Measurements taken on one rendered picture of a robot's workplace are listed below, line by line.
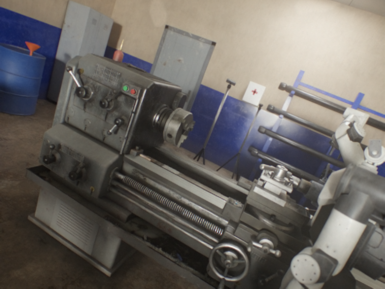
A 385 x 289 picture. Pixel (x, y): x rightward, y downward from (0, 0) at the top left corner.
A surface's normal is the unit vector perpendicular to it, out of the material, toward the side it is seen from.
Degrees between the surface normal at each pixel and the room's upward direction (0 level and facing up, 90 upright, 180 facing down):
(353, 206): 82
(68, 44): 90
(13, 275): 0
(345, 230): 82
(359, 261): 107
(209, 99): 90
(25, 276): 0
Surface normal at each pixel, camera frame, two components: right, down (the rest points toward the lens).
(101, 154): 0.15, -0.69
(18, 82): 0.59, 0.43
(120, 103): -0.30, 0.14
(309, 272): -0.57, -0.17
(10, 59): 0.20, 0.33
